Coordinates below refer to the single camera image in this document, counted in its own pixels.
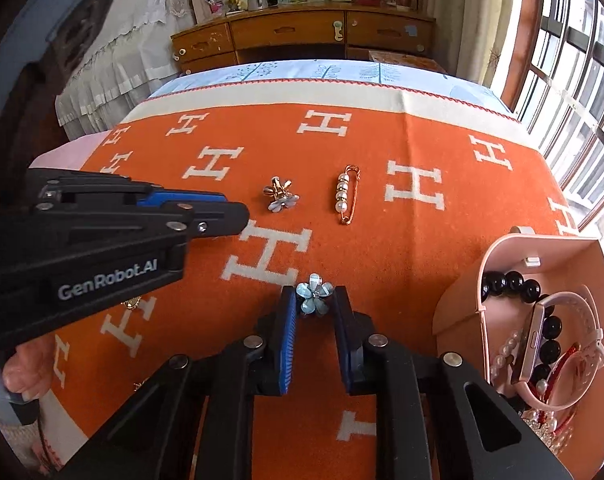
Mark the light blue bed sheet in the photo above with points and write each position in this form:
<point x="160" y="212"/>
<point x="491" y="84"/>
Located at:
<point x="302" y="70"/>

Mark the pen holder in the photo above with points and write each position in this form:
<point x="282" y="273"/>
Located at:
<point x="216" y="6"/>

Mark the person's left hand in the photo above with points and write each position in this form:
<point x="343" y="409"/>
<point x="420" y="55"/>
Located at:
<point x="29" y="370"/>

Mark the gold stud earring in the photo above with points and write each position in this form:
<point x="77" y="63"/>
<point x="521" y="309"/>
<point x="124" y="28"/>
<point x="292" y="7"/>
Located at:
<point x="132" y="303"/>

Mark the pearl safety pin brooch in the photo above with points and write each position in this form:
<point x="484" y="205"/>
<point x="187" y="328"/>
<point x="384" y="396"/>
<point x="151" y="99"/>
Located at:
<point x="341" y="195"/>

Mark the pink jewelry box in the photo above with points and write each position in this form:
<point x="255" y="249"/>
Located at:
<point x="457" y="310"/>

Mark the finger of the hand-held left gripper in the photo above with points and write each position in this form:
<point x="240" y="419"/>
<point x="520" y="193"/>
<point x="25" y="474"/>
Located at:
<point x="216" y="217"/>
<point x="181" y="197"/>

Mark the silver leaf brooch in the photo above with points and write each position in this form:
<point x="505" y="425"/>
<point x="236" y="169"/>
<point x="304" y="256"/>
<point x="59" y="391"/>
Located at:
<point x="552" y="435"/>

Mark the white curtain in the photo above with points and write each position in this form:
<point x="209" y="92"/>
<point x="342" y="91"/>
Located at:
<point x="472" y="20"/>

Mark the orange patterned blanket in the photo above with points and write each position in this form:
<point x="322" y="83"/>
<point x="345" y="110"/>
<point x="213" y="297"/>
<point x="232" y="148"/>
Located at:
<point x="382" y="240"/>

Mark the white lace cloth cover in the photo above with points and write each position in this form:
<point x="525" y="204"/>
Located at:
<point x="116" y="60"/>

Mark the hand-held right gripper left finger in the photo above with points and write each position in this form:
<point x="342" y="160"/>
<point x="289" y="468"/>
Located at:
<point x="287" y="340"/>

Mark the white mug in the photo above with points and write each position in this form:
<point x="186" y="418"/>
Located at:
<point x="255" y="2"/>

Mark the red tissue box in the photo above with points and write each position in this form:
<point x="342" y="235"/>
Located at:
<point x="368" y="1"/>

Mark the pink smart watch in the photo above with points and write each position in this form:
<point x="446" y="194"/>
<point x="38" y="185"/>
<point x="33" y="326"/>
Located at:
<point x="532" y="345"/>

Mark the metal window grille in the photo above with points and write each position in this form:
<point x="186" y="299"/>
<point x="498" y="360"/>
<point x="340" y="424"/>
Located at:
<point x="572" y="85"/>

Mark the pink bed sheet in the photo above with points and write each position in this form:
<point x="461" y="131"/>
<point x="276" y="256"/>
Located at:
<point x="66" y="152"/>

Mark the wooden desk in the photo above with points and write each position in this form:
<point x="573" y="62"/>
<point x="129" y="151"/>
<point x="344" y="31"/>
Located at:
<point x="282" y="27"/>

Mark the silver flower brooch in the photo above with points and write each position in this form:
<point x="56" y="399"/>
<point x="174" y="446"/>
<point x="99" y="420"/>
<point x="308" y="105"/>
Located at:
<point x="279" y="201"/>

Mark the blue flower earring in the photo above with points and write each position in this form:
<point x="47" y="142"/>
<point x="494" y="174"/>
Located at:
<point x="314" y="292"/>

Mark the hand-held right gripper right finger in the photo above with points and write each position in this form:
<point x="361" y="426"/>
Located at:
<point x="344" y="340"/>

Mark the printed cardboard box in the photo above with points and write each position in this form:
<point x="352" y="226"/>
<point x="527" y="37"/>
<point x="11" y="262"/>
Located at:
<point x="407" y="60"/>

